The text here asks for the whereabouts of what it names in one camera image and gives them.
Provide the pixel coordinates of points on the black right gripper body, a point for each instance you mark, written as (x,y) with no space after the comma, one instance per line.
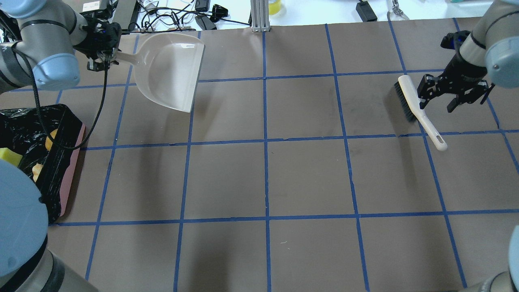
(461,70)

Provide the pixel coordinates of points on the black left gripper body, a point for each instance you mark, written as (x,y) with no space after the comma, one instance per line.
(98,42)

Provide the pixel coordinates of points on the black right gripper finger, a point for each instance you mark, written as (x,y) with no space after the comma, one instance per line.
(429,88)
(480,91)

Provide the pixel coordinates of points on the white hand brush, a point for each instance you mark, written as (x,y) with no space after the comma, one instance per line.
(410,103)

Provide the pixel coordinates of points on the white plastic dustpan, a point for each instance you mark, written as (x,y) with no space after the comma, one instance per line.
(167,68)

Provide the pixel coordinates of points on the orange potato toy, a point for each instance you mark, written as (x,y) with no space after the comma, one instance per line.
(49,140)

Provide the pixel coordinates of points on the pale yellow peel toy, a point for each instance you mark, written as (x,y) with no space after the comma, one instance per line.
(36,171)

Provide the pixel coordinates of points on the yellow green sponge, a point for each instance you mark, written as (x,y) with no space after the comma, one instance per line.
(10,156)

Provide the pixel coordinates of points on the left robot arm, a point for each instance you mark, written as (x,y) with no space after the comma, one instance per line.
(42,57)

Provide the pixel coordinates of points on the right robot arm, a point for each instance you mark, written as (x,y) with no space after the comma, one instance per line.
(484,58)

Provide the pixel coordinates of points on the pink bin with black bag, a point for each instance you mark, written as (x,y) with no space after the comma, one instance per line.
(23,133)

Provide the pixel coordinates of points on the black power adapter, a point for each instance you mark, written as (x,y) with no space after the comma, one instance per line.
(365,11)

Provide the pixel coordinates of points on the yellow tape roll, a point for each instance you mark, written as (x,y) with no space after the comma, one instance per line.
(274,6)

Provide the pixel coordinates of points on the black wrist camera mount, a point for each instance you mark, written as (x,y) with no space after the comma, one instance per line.
(454,40)

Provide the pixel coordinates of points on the aluminium frame post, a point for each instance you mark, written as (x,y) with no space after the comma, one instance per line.
(260,16)

